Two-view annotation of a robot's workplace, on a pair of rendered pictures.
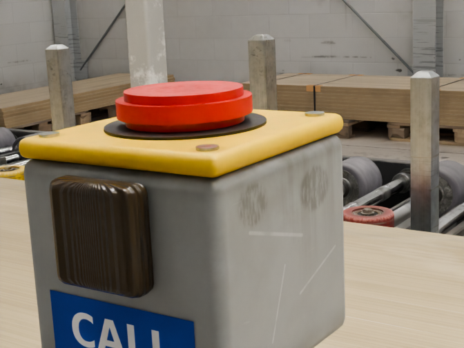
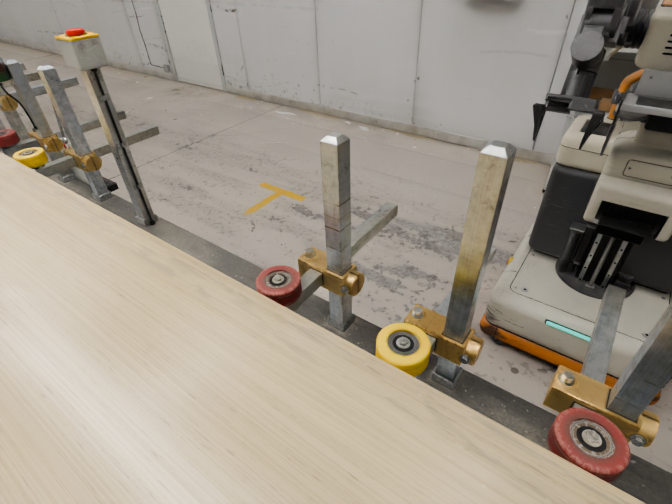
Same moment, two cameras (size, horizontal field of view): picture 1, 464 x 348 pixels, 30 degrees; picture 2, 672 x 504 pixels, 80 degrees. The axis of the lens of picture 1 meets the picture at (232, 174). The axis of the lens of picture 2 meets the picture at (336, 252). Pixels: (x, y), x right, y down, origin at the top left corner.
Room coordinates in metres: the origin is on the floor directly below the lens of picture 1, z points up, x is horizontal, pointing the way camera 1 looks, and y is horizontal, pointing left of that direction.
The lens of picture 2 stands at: (1.29, 0.65, 1.38)
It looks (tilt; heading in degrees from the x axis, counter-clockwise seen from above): 38 degrees down; 183
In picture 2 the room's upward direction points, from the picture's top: 2 degrees counter-clockwise
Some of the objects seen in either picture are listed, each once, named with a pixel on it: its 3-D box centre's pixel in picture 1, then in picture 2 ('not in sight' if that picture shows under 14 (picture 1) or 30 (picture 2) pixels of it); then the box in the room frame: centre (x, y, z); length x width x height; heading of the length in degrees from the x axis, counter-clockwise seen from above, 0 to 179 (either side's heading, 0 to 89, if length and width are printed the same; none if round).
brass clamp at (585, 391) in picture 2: not in sight; (598, 406); (0.94, 1.02, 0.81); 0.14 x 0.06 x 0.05; 55
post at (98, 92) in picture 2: not in sight; (122, 153); (0.25, 0.01, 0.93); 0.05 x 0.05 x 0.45; 55
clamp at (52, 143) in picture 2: not in sight; (45, 141); (-0.05, -0.43, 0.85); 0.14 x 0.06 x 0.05; 55
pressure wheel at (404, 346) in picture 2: not in sight; (400, 364); (0.90, 0.72, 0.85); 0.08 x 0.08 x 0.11
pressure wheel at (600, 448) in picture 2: not in sight; (577, 458); (1.04, 0.93, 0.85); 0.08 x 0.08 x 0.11
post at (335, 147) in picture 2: not in sight; (338, 253); (0.67, 0.62, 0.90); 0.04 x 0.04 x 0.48; 55
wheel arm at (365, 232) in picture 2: not in sight; (343, 253); (0.59, 0.63, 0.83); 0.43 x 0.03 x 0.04; 145
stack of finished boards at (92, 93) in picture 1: (70, 97); not in sight; (8.29, 1.52, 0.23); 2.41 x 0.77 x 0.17; 147
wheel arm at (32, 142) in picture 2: not in sight; (69, 132); (-0.13, -0.39, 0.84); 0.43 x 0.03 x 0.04; 145
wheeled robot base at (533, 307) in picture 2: not in sight; (583, 296); (0.05, 1.61, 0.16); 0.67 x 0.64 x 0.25; 145
